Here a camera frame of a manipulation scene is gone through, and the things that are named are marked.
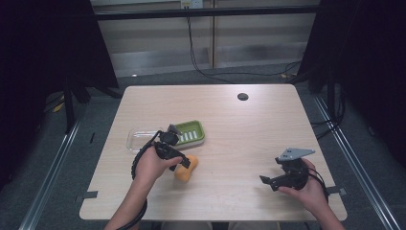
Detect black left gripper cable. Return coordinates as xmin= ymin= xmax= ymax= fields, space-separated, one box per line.
xmin=116 ymin=129 xmax=164 ymax=230

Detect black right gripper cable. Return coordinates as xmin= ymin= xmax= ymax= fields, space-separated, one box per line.
xmin=306 ymin=166 xmax=330 ymax=203

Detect black stand leg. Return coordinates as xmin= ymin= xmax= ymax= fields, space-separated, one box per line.
xmin=62 ymin=83 xmax=77 ymax=134

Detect white wall outlet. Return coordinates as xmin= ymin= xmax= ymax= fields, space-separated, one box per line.
xmin=180 ymin=0 xmax=204 ymax=10

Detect metal floor rail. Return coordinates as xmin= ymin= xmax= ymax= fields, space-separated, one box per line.
xmin=18 ymin=118 xmax=82 ymax=230
xmin=313 ymin=95 xmax=404 ymax=230

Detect person's right hand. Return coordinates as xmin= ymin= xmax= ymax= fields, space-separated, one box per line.
xmin=278 ymin=158 xmax=329 ymax=213

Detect long black hanging cable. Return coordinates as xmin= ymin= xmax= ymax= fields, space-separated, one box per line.
xmin=186 ymin=16 xmax=302 ymax=85

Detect black curtain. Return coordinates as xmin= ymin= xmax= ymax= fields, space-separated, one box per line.
xmin=0 ymin=0 xmax=120 ymax=190
xmin=295 ymin=0 xmax=406 ymax=169

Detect green soap dish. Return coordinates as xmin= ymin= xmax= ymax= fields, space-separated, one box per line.
xmin=171 ymin=120 xmax=206 ymax=150

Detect grey tape strip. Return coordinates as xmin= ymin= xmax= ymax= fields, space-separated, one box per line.
xmin=76 ymin=190 xmax=99 ymax=203
xmin=327 ymin=186 xmax=348 ymax=196

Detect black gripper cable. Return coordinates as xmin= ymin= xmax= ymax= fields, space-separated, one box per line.
xmin=306 ymin=166 xmax=330 ymax=203
xmin=116 ymin=129 xmax=164 ymax=230

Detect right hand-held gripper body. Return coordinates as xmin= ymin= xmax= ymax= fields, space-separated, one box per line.
xmin=269 ymin=147 xmax=317 ymax=192

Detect clear plastic tray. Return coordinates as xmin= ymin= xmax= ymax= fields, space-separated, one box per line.
xmin=125 ymin=127 xmax=165 ymax=154

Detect person's left hand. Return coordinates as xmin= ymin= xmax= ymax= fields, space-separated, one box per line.
xmin=133 ymin=147 xmax=185 ymax=190

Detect black horizontal bar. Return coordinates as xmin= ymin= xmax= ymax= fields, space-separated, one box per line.
xmin=95 ymin=5 xmax=320 ymax=21

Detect black floor cables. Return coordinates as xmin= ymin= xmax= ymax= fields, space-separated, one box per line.
xmin=309 ymin=90 xmax=347 ymax=141

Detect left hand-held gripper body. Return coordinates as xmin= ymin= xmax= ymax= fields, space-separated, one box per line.
xmin=154 ymin=124 xmax=184 ymax=162

